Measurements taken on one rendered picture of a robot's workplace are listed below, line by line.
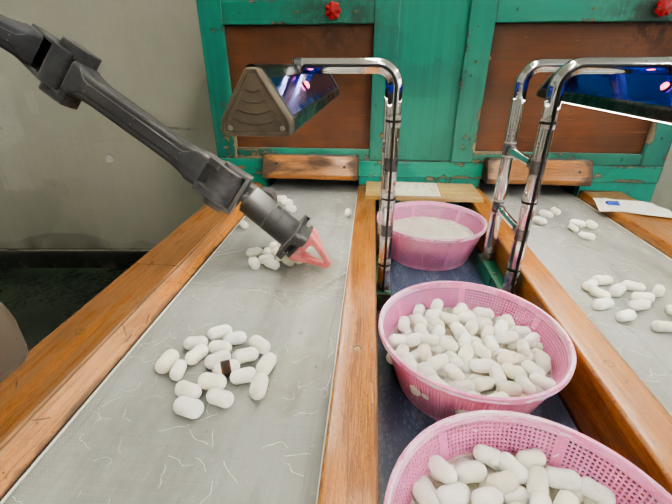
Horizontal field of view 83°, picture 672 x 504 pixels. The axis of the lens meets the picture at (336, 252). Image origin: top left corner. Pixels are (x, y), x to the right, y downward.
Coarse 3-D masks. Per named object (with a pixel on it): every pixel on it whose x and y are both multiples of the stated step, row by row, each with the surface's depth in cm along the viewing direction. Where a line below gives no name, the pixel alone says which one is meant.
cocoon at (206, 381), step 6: (198, 378) 48; (204, 378) 48; (210, 378) 48; (216, 378) 47; (222, 378) 48; (198, 384) 48; (204, 384) 47; (210, 384) 47; (216, 384) 47; (222, 384) 47
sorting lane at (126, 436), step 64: (320, 192) 123; (256, 256) 82; (320, 256) 82; (192, 320) 62; (256, 320) 62; (320, 320) 62; (128, 384) 49; (320, 384) 49; (64, 448) 41; (128, 448) 41; (192, 448) 41; (256, 448) 41; (320, 448) 41
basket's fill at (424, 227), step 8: (400, 224) 100; (408, 224) 101; (416, 224) 100; (424, 224) 99; (432, 224) 99; (440, 224) 100; (448, 224) 100; (456, 224) 101; (400, 232) 96; (408, 232) 95; (416, 232) 94; (424, 232) 95; (432, 232) 96; (440, 232) 94; (448, 232) 97; (456, 232) 97; (464, 232) 96; (472, 232) 96
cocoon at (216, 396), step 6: (210, 390) 46; (216, 390) 46; (222, 390) 46; (210, 396) 45; (216, 396) 45; (222, 396) 45; (228, 396) 45; (210, 402) 45; (216, 402) 45; (222, 402) 45; (228, 402) 45
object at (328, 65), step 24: (312, 72) 59; (336, 72) 59; (360, 72) 58; (384, 72) 58; (384, 120) 75; (384, 144) 77; (384, 168) 65; (384, 192) 66; (384, 216) 68; (384, 240) 70; (384, 264) 71; (384, 288) 74
